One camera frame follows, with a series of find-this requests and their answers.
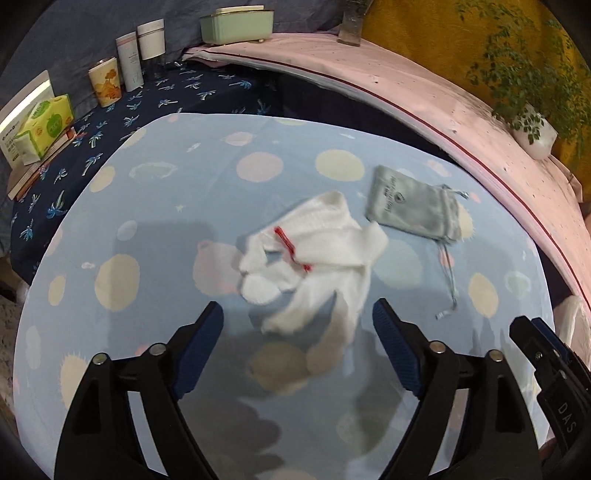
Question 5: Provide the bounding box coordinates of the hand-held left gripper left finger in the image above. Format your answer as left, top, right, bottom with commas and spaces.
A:
53, 301, 225, 480

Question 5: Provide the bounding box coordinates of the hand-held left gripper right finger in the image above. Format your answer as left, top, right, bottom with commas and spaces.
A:
372, 298, 541, 480

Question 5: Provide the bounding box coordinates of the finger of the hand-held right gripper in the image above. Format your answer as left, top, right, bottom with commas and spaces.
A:
509, 315, 555, 386
531, 318, 580, 365

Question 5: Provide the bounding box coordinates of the bin with white plastic liner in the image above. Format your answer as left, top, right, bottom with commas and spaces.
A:
554, 295, 591, 344

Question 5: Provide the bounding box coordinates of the light blue dotted tablecloth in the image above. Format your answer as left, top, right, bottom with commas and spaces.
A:
11, 111, 555, 480

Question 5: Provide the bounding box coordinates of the white plant pot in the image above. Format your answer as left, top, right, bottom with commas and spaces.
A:
510, 105, 558, 161

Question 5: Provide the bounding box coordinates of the brown book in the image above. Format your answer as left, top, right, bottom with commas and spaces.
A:
7, 127, 79, 201

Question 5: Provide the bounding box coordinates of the navy palm print cloth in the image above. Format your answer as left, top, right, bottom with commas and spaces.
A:
9, 60, 282, 287

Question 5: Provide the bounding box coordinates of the green leafy plant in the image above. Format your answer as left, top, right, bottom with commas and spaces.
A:
455, 0, 578, 144

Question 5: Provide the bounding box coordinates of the pink cloth covered ledge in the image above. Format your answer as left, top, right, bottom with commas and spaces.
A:
182, 32, 591, 310

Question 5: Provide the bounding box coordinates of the green tissue box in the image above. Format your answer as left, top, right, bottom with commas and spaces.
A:
14, 93, 75, 163

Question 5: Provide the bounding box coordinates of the cream cup with orange print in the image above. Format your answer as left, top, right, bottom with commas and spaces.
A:
88, 56, 123, 108

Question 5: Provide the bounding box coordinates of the white tube bottle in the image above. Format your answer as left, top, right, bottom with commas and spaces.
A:
115, 33, 145, 92

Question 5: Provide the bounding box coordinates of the white jar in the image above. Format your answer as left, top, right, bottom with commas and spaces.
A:
137, 19, 166, 61

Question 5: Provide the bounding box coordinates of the yellow cloth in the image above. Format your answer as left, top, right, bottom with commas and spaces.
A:
360, 0, 591, 185

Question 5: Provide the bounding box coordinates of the glass vase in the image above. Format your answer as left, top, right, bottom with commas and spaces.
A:
337, 0, 375, 46

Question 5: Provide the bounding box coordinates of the mint green box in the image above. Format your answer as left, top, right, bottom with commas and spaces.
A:
199, 6, 275, 44

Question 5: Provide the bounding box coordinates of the grey drawstring pouch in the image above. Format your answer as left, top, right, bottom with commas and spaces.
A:
365, 165, 469, 321

